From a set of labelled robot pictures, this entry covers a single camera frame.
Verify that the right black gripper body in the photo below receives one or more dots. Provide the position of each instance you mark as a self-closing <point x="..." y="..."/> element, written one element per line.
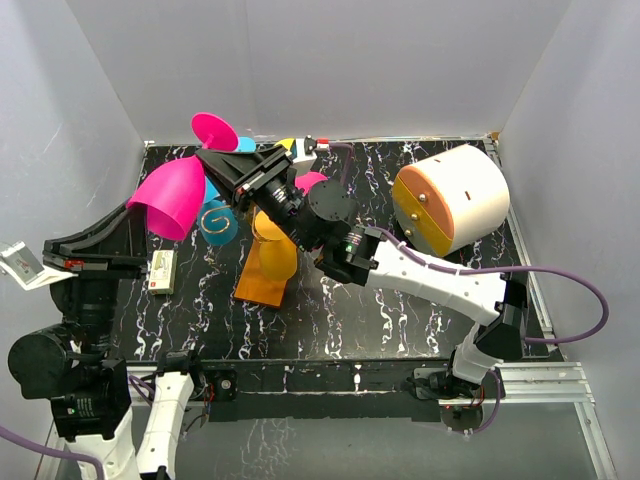
<point x="273" y="195"/>

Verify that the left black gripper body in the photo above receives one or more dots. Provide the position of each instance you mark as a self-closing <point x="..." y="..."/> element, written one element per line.
<point x="90" y="298"/>

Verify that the teal wine glass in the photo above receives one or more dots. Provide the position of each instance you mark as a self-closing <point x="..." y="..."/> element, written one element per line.
<point x="246" y="145"/>

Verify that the pink wine glass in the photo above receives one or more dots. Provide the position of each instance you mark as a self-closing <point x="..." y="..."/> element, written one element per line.
<point x="307" y="181"/>
<point x="173" y="193"/>

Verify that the yellow wine glass back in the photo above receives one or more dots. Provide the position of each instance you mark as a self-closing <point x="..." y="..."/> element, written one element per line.
<point x="287" y="143"/>

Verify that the yellow wine glass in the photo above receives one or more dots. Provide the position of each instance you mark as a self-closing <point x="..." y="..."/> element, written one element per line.
<point x="287" y="143"/>
<point x="277" y="254"/>

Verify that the blue wine glass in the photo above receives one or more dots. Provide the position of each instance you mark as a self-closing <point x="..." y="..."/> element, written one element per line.
<point x="216" y="221"/>

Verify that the yellow wine glass front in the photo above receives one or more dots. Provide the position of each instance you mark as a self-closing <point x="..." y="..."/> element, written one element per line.
<point x="277" y="254"/>

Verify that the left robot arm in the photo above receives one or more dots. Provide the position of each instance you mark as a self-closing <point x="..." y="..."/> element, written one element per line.
<point x="69" y="364"/>

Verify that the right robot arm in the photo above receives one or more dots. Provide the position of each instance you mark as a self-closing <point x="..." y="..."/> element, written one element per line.
<point x="323" y="220"/>

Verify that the small white red box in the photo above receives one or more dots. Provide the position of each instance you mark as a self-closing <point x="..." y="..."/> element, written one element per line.
<point x="162" y="272"/>

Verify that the white round drawer cabinet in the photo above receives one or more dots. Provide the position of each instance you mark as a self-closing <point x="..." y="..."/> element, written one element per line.
<point x="450" y="200"/>

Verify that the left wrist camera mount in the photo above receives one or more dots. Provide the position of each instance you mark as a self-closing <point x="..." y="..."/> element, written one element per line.
<point x="26" y="270"/>

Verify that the gold wire wine glass rack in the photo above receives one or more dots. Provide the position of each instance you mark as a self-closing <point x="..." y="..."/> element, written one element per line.
<point x="252" y="286"/>

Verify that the aluminium front rail frame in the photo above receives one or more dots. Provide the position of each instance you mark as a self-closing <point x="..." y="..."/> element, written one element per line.
<point x="348" y="419"/>

